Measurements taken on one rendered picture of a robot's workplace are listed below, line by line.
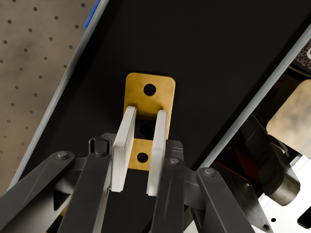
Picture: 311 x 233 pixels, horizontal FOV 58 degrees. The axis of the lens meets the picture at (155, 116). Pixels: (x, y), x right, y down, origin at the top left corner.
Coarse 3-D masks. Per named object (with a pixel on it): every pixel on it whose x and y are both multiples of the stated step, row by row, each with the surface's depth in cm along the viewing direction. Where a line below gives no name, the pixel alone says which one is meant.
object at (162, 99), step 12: (132, 72) 21; (132, 84) 22; (144, 84) 22; (156, 84) 22; (168, 84) 22; (132, 96) 22; (144, 96) 22; (156, 96) 22; (168, 96) 22; (144, 108) 22; (156, 108) 22; (168, 108) 22; (144, 120) 22; (168, 120) 23; (144, 132) 23; (144, 144) 23; (132, 156) 24; (132, 168) 24; (144, 168) 24
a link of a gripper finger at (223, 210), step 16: (208, 176) 14; (208, 192) 13; (224, 192) 13; (192, 208) 15; (208, 208) 12; (224, 208) 12; (240, 208) 12; (208, 224) 12; (224, 224) 11; (240, 224) 11
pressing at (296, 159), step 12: (300, 156) 41; (300, 168) 42; (300, 180) 43; (300, 192) 43; (264, 204) 44; (276, 204) 44; (300, 204) 44; (276, 216) 45; (288, 216) 45; (276, 228) 46; (288, 228) 46; (300, 228) 46
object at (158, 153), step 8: (160, 112) 21; (160, 120) 20; (160, 128) 18; (160, 136) 17; (160, 144) 16; (152, 152) 15; (160, 152) 15; (152, 160) 16; (160, 160) 16; (152, 168) 16; (160, 168) 16; (152, 176) 16; (160, 176) 16; (152, 184) 16; (152, 192) 16
